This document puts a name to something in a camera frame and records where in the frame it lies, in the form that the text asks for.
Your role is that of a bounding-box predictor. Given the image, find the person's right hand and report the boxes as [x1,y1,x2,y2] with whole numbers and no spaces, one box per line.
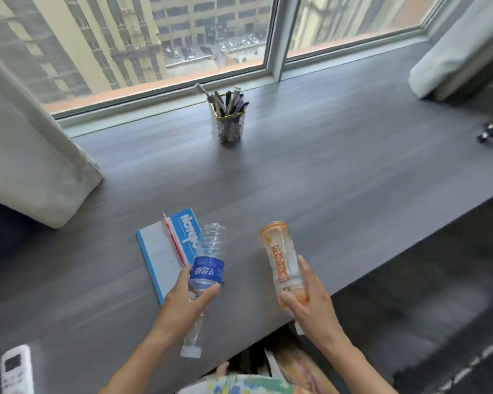
[279,254,346,346]

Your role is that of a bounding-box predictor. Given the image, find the person's left hand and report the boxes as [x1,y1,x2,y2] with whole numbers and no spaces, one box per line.
[158,264,222,339]

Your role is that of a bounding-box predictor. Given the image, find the clear bottle with blue label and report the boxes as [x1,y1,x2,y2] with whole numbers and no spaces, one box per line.
[180,222,227,359]

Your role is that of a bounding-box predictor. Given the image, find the clear bottle with orange label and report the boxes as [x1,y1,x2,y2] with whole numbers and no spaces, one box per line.
[260,221,309,337]

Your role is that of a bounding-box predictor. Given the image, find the person's right forearm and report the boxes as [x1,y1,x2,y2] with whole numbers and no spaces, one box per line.
[306,330,399,394]

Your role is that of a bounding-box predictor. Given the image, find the person's left forearm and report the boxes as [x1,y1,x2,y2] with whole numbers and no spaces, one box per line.
[99,321,196,394]

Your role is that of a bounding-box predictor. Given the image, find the red and white pen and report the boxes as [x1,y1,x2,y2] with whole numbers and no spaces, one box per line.
[161,213,189,268]

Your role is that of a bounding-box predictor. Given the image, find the blue and white notebook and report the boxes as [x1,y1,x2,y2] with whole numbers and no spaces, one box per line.
[136,208,224,306]

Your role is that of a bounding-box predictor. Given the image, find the person's floral clothing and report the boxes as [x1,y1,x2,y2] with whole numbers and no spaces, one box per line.
[187,344,338,394]

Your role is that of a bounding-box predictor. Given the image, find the clear gold-rimmed pen holder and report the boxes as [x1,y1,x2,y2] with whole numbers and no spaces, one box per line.
[211,104,246,146]

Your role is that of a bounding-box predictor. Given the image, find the bunch of pens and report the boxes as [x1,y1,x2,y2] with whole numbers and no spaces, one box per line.
[194,83,250,142]

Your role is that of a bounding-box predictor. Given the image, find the white remote control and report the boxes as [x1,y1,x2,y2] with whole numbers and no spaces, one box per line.
[0,344,35,394]

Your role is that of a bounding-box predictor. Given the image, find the white curtain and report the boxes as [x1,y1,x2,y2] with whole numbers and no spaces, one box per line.
[0,41,104,229]
[408,0,493,101]

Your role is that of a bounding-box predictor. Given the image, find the buildings outside window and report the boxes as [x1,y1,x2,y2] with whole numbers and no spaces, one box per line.
[0,0,442,105]

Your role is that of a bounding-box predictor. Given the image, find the white window frame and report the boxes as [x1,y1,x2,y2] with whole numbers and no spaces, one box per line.
[41,0,454,128]

